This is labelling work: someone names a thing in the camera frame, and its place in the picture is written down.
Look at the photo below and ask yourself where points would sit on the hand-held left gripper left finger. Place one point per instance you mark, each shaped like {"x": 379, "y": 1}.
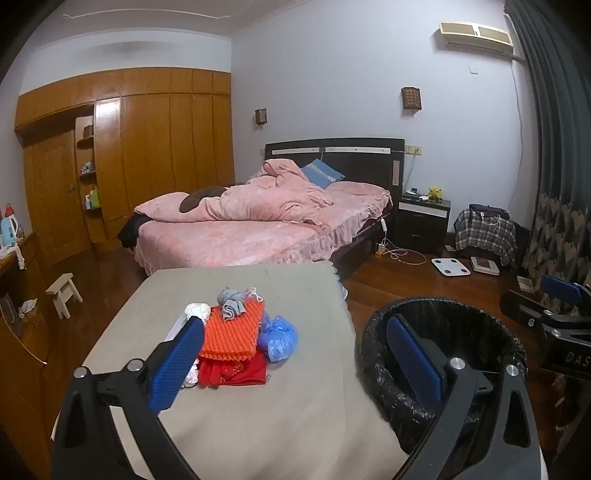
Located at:
{"x": 178, "y": 364}

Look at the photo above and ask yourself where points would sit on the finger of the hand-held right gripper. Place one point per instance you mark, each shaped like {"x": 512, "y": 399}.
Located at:
{"x": 561, "y": 290}
{"x": 521, "y": 307}

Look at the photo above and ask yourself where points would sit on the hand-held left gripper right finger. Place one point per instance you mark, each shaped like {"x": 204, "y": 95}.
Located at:
{"x": 415, "y": 364}

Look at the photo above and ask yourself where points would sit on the black bin with black liner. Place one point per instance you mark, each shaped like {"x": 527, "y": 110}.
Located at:
{"x": 485, "y": 332}

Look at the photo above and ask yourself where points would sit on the white plastic bag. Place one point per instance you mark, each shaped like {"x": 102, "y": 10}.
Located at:
{"x": 197, "y": 309}

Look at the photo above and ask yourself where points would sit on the orange foam net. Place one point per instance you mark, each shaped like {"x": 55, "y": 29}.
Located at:
{"x": 231, "y": 332}

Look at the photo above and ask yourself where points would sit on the grey cloth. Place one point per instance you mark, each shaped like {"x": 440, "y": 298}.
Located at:
{"x": 232, "y": 302}

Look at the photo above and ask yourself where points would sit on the blue plastic bag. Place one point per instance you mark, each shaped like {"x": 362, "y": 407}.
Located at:
{"x": 279, "y": 337}

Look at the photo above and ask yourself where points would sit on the small cardboard box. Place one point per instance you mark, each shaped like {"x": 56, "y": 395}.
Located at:
{"x": 526, "y": 283}

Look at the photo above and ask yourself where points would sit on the red cloth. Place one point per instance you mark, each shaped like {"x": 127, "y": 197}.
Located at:
{"x": 235, "y": 371}

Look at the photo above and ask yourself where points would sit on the plaid bag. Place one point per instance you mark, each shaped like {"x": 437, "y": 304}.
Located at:
{"x": 485, "y": 235}

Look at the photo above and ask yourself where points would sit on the white bathroom scale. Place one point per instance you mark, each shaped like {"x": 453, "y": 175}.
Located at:
{"x": 450, "y": 266}

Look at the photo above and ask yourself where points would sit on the black white nightstand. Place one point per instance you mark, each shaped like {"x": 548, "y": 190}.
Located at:
{"x": 422, "y": 226}

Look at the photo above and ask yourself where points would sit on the small wooden stool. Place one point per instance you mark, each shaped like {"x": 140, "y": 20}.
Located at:
{"x": 62, "y": 288}

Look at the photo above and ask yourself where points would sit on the black cloth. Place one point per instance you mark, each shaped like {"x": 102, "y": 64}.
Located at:
{"x": 130, "y": 230}

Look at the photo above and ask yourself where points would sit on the yellow plush toy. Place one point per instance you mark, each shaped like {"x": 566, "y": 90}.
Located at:
{"x": 434, "y": 194}

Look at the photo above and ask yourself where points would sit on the pink bedspread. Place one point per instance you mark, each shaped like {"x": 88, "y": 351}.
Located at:
{"x": 258, "y": 242}

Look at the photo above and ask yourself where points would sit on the grey patterned curtain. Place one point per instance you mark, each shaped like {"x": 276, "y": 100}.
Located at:
{"x": 558, "y": 138}

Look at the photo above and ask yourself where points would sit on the white rag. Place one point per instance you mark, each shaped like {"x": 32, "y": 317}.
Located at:
{"x": 27, "y": 308}

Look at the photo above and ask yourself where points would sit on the pink quilt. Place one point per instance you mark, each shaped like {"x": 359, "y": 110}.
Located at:
{"x": 263, "y": 198}

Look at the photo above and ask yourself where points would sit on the green shelf bottles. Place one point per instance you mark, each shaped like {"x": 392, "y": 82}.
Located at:
{"x": 92, "y": 197}

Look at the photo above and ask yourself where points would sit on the dark wooden bed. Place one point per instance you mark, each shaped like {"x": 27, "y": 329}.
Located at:
{"x": 360, "y": 159}

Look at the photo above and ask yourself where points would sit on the blue pillow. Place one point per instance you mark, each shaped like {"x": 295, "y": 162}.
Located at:
{"x": 322, "y": 173}

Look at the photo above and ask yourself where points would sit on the light blue kettle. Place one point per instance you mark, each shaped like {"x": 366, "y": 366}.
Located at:
{"x": 8, "y": 233}

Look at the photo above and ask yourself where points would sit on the wooden wardrobe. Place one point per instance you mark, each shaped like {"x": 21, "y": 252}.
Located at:
{"x": 152, "y": 138}

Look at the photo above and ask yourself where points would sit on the beige air conditioner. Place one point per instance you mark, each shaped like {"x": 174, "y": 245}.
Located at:
{"x": 475, "y": 36}

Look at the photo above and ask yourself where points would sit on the wall socket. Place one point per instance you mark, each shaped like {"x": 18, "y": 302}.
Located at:
{"x": 413, "y": 149}

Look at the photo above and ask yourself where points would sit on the large wooden wall lamp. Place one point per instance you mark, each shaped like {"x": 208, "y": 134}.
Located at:
{"x": 411, "y": 98}

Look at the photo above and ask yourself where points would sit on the small wooden wall lamp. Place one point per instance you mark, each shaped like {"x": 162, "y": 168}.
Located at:
{"x": 261, "y": 117}

